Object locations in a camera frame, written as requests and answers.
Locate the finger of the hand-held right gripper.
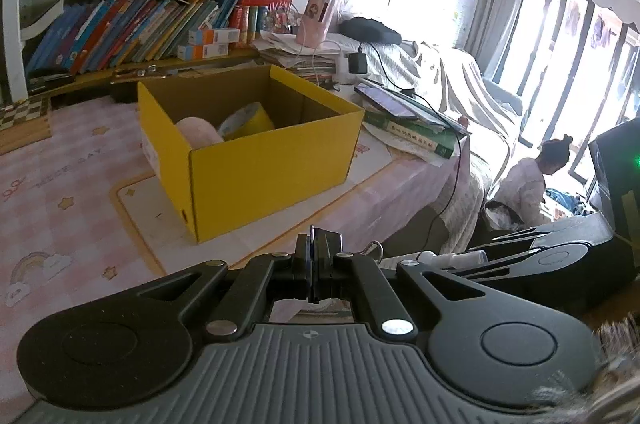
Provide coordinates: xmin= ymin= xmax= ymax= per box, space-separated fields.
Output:
xmin=467 ymin=226 xmax=553 ymax=255
xmin=447 ymin=250 xmax=538 ymax=291

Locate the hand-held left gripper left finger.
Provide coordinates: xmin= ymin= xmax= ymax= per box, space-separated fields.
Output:
xmin=127 ymin=231 xmax=316 ymax=337

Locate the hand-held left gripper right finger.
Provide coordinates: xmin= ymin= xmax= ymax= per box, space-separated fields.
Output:
xmin=314 ymin=228 xmax=496 ymax=339

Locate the yellow cardboard box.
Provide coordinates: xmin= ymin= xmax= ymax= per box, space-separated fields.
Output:
xmin=136 ymin=64 xmax=366 ymax=245

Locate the yellow tape roll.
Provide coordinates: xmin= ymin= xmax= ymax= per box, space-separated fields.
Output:
xmin=217 ymin=102 xmax=275 ymax=141

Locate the pink plush toy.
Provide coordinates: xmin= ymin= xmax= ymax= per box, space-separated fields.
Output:
xmin=174 ymin=116 xmax=225 ymax=150

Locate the green thick book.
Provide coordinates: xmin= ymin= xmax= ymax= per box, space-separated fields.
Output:
xmin=362 ymin=106 xmax=463 ymax=160

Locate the white sofa cover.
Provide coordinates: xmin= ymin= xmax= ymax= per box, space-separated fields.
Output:
xmin=370 ymin=39 xmax=523 ymax=245

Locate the black smartphone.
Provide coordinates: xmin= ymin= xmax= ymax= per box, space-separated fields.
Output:
xmin=354 ymin=83 xmax=418 ymax=121

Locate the stack of papers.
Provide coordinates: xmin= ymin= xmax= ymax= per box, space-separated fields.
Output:
xmin=250 ymin=31 xmax=346 ymax=80

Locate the grey curtain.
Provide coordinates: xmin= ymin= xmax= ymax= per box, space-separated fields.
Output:
xmin=475 ymin=0 xmax=531 ymax=80

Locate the orange white small carton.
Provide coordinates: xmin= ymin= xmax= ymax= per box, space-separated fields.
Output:
xmin=177 ymin=43 xmax=230 ymax=61
xmin=188 ymin=27 xmax=241 ymax=46

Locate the pink cup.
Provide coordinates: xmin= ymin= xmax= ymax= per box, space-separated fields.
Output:
xmin=295 ymin=0 xmax=335 ymax=46

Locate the row of colourful books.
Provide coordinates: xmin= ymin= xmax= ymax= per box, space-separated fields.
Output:
xmin=25 ymin=0 xmax=241 ymax=77

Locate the checkered wooden box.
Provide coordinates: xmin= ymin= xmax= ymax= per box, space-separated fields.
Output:
xmin=0 ymin=96 xmax=53 ymax=155

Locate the white bookshelf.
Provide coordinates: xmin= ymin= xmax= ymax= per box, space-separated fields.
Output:
xmin=0 ymin=0 xmax=341 ymax=105

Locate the black cable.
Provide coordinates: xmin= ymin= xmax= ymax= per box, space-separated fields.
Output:
xmin=427 ymin=119 xmax=471 ymax=227

